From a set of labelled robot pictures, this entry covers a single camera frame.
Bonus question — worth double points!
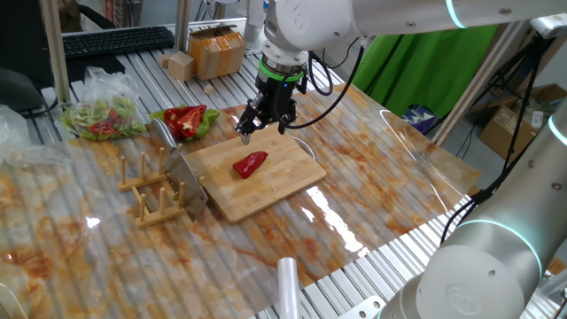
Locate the large green pepper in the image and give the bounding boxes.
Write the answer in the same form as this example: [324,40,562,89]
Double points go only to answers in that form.
[193,107,221,142]

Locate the black office chair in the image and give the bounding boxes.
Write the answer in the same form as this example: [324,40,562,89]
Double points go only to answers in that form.
[0,0,63,114]

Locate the empty clear plastic bag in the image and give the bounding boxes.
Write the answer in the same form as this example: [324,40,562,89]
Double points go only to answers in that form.
[0,104,72,168]

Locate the wooden peg rack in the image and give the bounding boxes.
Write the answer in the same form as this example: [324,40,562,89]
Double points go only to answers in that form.
[117,144,206,230]

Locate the black tripod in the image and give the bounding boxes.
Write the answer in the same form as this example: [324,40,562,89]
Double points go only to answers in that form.
[486,35,550,178]

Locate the red pepper piece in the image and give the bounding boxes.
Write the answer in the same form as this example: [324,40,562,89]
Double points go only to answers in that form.
[232,151,269,180]

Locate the bag of chopped peppers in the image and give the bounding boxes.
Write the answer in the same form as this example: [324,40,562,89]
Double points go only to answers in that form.
[58,66,148,142]

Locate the taped cardboard box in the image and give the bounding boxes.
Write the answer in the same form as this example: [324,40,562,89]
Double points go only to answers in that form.
[186,24,247,82]

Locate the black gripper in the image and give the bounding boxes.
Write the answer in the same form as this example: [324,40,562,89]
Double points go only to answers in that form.
[234,75,307,146]

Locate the large wooden cube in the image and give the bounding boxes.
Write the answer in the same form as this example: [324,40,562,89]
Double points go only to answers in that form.
[167,51,196,83]

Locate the steel cleaver knife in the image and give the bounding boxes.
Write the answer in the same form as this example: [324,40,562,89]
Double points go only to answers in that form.
[151,117,209,222]

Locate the black cable bundle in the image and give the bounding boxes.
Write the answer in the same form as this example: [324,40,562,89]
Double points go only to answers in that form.
[439,99,567,245]

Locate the dark red pepper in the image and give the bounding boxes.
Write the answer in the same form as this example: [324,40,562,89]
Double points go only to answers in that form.
[163,105,208,125]

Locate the long black gripper cable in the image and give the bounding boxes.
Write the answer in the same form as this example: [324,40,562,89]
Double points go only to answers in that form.
[276,37,367,130]

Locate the black keyboard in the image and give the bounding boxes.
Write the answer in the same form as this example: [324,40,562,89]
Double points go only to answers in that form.
[61,25,176,61]

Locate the aluminium frame post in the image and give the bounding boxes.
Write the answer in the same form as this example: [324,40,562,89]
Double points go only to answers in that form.
[39,0,72,107]
[431,19,531,146]
[174,0,191,53]

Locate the short looped black cable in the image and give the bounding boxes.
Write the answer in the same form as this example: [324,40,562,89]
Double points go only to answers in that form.
[307,50,334,97]

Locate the marble pattern plastic mat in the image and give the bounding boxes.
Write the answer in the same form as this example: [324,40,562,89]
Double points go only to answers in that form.
[0,82,482,319]

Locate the silver depth camera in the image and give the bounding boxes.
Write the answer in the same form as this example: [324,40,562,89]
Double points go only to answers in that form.
[530,13,567,40]

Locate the bamboo cutting board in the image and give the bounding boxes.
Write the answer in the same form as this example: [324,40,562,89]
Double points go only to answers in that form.
[183,125,328,224]

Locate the green cloth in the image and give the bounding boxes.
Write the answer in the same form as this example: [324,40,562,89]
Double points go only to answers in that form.
[352,24,500,119]

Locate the blue patterned bag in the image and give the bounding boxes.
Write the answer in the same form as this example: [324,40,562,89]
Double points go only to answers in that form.
[401,105,438,134]

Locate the white plastic roll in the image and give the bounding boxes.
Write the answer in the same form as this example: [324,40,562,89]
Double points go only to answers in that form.
[276,257,302,319]

